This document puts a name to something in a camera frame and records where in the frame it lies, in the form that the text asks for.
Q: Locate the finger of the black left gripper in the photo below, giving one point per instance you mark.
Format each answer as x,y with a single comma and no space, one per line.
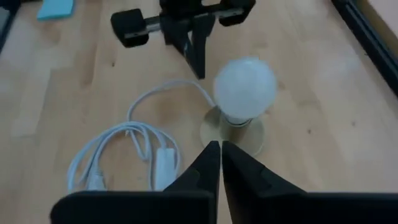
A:
203,43
178,34

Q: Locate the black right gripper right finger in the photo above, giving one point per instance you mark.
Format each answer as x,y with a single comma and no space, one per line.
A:
280,205

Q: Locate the blue sticky note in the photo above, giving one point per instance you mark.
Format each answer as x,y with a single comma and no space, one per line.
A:
56,9

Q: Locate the brass lamp socket base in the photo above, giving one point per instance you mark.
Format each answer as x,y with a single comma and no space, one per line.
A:
248,140

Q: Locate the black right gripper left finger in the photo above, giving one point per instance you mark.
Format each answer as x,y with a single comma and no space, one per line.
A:
174,205

